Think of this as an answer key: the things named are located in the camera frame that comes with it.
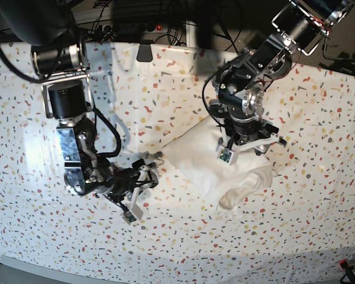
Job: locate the white metal post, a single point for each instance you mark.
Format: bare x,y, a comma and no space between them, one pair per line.
191,29

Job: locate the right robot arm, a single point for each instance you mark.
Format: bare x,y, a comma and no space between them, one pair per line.
87,139

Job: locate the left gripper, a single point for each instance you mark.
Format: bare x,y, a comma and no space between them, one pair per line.
257,135

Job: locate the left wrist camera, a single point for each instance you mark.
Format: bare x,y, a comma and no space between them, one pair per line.
227,156

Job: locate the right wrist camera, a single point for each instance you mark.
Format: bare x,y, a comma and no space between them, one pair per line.
128,217

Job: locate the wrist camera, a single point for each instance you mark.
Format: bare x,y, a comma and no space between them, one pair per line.
128,217
227,156

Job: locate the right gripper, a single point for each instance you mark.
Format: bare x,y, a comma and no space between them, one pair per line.
114,183

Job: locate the terrazzo pattern tablecloth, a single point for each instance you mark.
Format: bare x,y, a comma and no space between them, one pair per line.
296,231

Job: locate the red clamp bottom right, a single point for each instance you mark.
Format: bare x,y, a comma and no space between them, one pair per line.
349,276

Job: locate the white printed T-shirt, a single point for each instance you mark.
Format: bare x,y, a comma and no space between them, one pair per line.
224,185

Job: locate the black table clamp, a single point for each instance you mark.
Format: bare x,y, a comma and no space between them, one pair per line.
144,51

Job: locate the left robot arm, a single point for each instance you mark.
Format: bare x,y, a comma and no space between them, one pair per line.
240,84

